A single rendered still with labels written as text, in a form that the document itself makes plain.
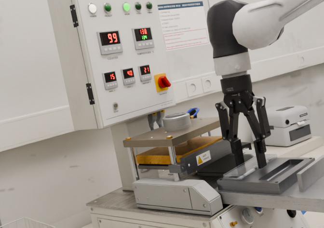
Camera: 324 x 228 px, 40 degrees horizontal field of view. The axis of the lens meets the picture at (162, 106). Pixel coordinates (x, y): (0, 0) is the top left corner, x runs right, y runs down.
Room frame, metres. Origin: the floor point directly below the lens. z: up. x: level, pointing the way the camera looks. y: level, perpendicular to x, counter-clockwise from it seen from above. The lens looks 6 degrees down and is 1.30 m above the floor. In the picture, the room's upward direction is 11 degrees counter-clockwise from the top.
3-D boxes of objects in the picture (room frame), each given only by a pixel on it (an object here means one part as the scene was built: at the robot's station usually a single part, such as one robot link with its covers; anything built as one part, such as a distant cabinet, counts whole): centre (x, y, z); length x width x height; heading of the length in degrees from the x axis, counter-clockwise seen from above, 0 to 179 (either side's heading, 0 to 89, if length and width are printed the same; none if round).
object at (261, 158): (1.07, -0.22, 1.03); 0.03 x 0.01 x 0.07; 138
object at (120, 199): (1.27, -0.01, 0.93); 0.46 x 0.35 x 0.01; 47
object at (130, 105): (1.36, 0.10, 1.25); 0.33 x 0.16 x 0.64; 137
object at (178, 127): (1.28, -0.02, 1.08); 0.31 x 0.24 x 0.13; 137
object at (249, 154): (1.29, -0.18, 0.97); 0.26 x 0.05 x 0.07; 47
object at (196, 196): (1.09, 0.01, 0.97); 0.25 x 0.05 x 0.07; 47
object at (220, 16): (1.08, -0.23, 1.35); 0.18 x 0.10 x 0.13; 68
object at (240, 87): (1.10, -0.19, 1.19); 0.08 x 0.08 x 0.09
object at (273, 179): (1.07, -0.22, 0.98); 0.20 x 0.17 x 0.03; 137
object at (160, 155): (1.25, -0.04, 1.07); 0.22 x 0.17 x 0.10; 137
